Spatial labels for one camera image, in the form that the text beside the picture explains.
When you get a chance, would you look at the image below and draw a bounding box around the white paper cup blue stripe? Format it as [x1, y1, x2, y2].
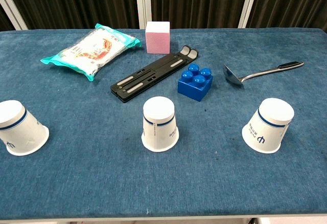
[0, 100, 50, 156]
[241, 98, 295, 154]
[141, 96, 179, 152]

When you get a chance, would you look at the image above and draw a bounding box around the black folding laptop stand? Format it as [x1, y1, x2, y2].
[110, 44, 199, 104]

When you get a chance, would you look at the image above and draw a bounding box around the blue toy building brick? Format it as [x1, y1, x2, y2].
[177, 63, 214, 102]

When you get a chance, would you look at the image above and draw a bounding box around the pink white foam cube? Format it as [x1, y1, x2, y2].
[145, 21, 171, 55]

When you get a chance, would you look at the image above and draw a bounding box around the teal white snack bag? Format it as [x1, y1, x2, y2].
[40, 23, 142, 82]

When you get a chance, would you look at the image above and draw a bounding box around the black pleated curtain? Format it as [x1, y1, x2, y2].
[2, 0, 141, 30]
[0, 4, 16, 32]
[149, 0, 253, 29]
[246, 0, 327, 32]

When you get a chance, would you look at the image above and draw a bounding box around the blue table cloth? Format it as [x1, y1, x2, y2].
[0, 28, 327, 221]

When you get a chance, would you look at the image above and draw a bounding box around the steel ladle black handle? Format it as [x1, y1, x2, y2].
[223, 60, 305, 88]

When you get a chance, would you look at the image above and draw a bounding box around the white frame post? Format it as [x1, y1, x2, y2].
[238, 0, 261, 29]
[134, 0, 153, 30]
[0, 0, 28, 31]

